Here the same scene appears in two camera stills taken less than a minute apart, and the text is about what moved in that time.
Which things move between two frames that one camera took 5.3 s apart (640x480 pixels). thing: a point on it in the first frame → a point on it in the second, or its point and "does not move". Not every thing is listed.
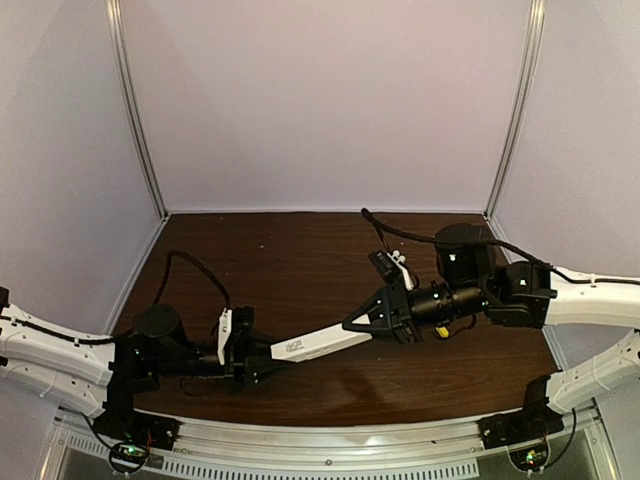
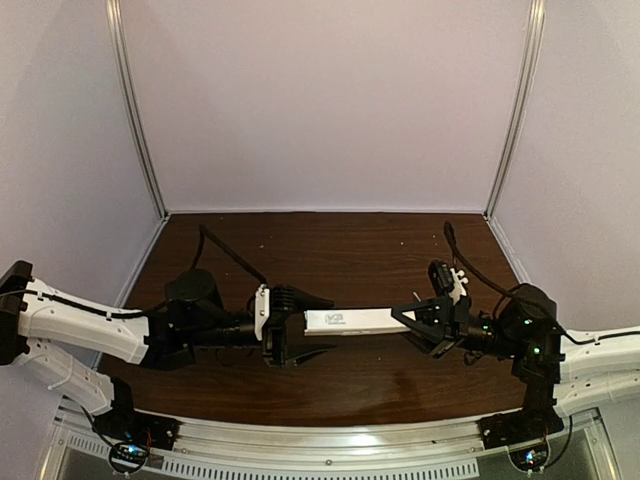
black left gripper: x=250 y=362 → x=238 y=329
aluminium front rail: x=331 y=443 does not move
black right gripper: x=398 y=312 → x=458 y=325
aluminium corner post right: x=529 y=83 does not move
